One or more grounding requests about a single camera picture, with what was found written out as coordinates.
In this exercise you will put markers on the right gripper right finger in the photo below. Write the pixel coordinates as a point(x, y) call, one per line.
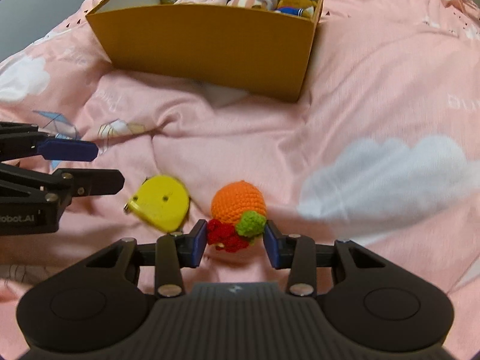
point(299, 254)

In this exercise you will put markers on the orange crochet fruit toy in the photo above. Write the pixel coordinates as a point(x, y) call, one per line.
point(238, 217)

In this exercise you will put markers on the pink cloud-print bedsheet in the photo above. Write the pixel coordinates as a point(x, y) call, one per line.
point(382, 147)

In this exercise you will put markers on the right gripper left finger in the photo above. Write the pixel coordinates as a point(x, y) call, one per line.
point(169, 254)

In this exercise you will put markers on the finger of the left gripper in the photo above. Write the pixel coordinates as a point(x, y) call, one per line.
point(65, 184)
point(67, 150)

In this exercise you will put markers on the brown bear plush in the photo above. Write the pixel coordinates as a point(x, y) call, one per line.
point(300, 8)

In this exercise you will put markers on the yellow tape measure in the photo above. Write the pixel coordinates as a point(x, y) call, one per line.
point(161, 201)

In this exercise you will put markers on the orange cardboard storage box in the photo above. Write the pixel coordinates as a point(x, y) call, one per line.
point(260, 51)

